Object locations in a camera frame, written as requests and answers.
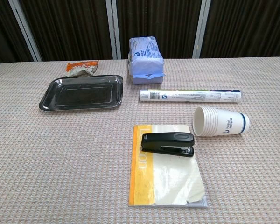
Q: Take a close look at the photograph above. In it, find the black stapler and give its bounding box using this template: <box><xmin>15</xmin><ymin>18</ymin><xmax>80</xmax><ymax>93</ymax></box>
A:
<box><xmin>140</xmin><ymin>132</ymin><xmax>195</xmax><ymax>158</ymax></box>

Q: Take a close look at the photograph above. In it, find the dark brown pleated curtain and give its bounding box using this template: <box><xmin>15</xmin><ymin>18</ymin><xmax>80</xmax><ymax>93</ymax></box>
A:
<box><xmin>0</xmin><ymin>0</ymin><xmax>280</xmax><ymax>66</ymax></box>

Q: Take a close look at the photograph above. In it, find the plain white nested paper cup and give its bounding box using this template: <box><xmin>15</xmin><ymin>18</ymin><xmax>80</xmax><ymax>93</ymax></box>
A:
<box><xmin>209</xmin><ymin>108</ymin><xmax>216</xmax><ymax>137</ymax></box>
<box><xmin>207</xmin><ymin>107</ymin><xmax>213</xmax><ymax>137</ymax></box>
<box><xmin>212</xmin><ymin>108</ymin><xmax>218</xmax><ymax>136</ymax></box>
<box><xmin>204</xmin><ymin>107</ymin><xmax>210</xmax><ymax>137</ymax></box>
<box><xmin>214</xmin><ymin>109</ymin><xmax>221</xmax><ymax>136</ymax></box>
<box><xmin>192</xmin><ymin>106</ymin><xmax>208</xmax><ymax>137</ymax></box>

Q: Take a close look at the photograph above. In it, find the yellow Lexicon notebook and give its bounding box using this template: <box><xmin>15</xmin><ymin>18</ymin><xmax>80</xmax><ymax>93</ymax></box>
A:
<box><xmin>127</xmin><ymin>124</ymin><xmax>208</xmax><ymax>208</ymax></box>

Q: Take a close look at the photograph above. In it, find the orange and white snack bag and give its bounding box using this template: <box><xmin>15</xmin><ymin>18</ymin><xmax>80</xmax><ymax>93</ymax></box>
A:
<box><xmin>65</xmin><ymin>60</ymin><xmax>100</xmax><ymax>77</ymax></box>

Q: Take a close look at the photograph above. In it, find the shiny metal rectangular tray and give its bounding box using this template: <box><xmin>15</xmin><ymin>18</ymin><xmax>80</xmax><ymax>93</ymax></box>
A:
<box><xmin>38</xmin><ymin>74</ymin><xmax>124</xmax><ymax>112</ymax></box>

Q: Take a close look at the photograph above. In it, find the grey metal post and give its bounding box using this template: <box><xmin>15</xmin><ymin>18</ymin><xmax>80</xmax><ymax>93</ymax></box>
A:
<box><xmin>8</xmin><ymin>0</ymin><xmax>42</xmax><ymax>62</ymax></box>
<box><xmin>192</xmin><ymin>0</ymin><xmax>211</xmax><ymax>59</ymax></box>
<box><xmin>110</xmin><ymin>0</ymin><xmax>121</xmax><ymax>60</ymax></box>

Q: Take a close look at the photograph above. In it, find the white paper cup blue print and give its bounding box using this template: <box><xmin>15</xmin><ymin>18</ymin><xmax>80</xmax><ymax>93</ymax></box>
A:
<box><xmin>217</xmin><ymin>109</ymin><xmax>250</xmax><ymax>136</ymax></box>

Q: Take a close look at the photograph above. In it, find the clear plastic cup sleeve pack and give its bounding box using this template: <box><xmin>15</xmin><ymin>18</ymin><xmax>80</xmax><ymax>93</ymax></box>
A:
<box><xmin>139</xmin><ymin>88</ymin><xmax>242</xmax><ymax>103</ymax></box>

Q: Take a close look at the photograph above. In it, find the beige woven tablecloth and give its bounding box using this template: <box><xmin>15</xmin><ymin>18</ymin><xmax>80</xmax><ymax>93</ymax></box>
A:
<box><xmin>0</xmin><ymin>58</ymin><xmax>280</xmax><ymax>224</ymax></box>

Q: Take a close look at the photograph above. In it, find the pale blue tissue pack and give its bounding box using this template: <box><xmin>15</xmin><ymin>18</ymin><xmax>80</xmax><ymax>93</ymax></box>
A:
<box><xmin>128</xmin><ymin>36</ymin><xmax>166</xmax><ymax>85</ymax></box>

